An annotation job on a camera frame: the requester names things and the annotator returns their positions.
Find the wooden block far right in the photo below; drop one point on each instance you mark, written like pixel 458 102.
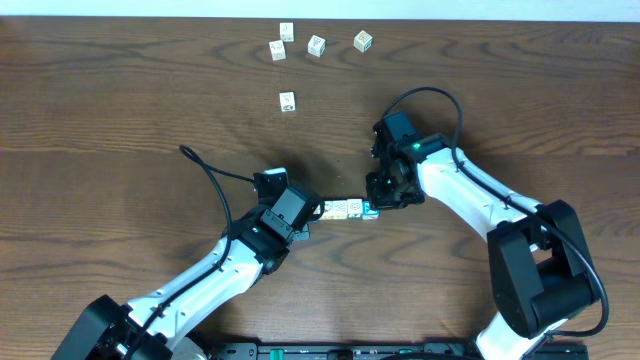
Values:
pixel 363 41

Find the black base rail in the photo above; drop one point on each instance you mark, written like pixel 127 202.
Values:
pixel 430 350

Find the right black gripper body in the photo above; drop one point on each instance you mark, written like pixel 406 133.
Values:
pixel 386 193

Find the plain cream wooden block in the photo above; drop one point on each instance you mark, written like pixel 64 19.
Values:
pixel 340 209

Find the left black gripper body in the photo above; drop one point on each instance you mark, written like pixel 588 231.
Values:
pixel 304 232

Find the blue top wooden block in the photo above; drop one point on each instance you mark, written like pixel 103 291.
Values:
pixel 369 212

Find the wooden block red side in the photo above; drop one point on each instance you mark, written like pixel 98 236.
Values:
pixel 277 49

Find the wooden block blue side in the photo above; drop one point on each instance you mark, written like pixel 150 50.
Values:
pixel 328 212

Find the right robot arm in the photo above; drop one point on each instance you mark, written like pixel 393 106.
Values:
pixel 541 271

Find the wooden block number three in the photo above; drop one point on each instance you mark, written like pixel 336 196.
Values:
pixel 316 45

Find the wooden block yellow side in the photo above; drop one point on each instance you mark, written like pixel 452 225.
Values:
pixel 287 101

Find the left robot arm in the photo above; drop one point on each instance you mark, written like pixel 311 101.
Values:
pixel 151 326

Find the wooden block teal side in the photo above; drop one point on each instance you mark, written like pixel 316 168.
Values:
pixel 354 208

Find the wooden block top back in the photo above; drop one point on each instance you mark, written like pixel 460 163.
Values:
pixel 286 31

